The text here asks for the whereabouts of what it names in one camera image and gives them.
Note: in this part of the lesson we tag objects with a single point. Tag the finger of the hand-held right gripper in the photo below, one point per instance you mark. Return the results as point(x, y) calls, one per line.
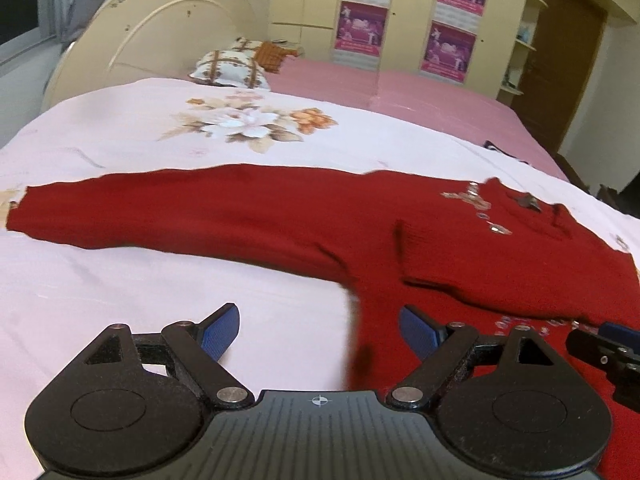
point(587, 347)

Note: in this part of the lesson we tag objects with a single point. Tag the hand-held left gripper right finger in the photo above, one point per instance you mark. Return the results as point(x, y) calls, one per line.
point(417, 332)

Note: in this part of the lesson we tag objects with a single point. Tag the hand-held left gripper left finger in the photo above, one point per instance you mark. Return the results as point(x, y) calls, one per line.
point(220, 332)

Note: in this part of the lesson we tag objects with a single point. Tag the red knit sweater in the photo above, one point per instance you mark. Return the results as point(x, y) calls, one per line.
point(250, 215)

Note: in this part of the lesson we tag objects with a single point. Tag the striped folded cloth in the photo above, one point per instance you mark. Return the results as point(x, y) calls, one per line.
point(495, 147)

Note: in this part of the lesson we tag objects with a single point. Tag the pink bedsheet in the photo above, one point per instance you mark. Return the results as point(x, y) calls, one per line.
point(425, 105)

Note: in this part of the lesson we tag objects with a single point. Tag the pale floral bedsheet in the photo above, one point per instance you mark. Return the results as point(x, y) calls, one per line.
point(125, 125)

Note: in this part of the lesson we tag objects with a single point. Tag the orange checked pillow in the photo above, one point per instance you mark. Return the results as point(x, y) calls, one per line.
point(270, 57)

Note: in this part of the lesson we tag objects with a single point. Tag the brown wooden door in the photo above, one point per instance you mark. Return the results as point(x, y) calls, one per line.
point(565, 60)

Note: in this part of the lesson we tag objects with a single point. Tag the cream open shelf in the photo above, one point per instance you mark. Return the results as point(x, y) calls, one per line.
point(522, 35)

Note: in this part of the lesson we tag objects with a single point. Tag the cream wooden headboard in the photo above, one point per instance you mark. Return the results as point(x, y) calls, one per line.
point(165, 20)

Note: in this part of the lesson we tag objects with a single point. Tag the cream wardrobe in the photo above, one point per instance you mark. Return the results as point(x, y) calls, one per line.
point(310, 0)

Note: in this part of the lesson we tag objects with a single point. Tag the window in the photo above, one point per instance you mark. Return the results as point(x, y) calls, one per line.
point(17, 5)

